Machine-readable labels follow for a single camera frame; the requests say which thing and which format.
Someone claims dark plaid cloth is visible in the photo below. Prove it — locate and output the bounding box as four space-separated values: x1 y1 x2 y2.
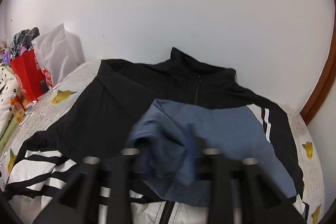
10 27 40 59

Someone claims fruit print lace tablecloth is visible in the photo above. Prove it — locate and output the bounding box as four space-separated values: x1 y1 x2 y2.
1 53 324 223

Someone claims red paper shopping bag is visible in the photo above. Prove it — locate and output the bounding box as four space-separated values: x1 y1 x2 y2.
10 50 45 102

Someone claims brown wooden door frame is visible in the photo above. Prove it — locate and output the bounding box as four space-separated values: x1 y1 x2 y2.
300 0 335 124

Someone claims orange drink bottle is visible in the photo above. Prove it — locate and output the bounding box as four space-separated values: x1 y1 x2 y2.
10 94 25 123

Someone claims white dotted cloth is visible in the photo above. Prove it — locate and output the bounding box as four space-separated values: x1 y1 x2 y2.
0 63 21 137

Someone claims green blanket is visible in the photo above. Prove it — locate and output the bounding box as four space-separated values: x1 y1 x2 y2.
0 117 19 152

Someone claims black white blue jacket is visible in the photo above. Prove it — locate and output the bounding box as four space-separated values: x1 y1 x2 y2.
1 48 309 223

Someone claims white Miniso plastic bag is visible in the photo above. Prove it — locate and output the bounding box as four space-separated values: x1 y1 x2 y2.
32 23 85 88

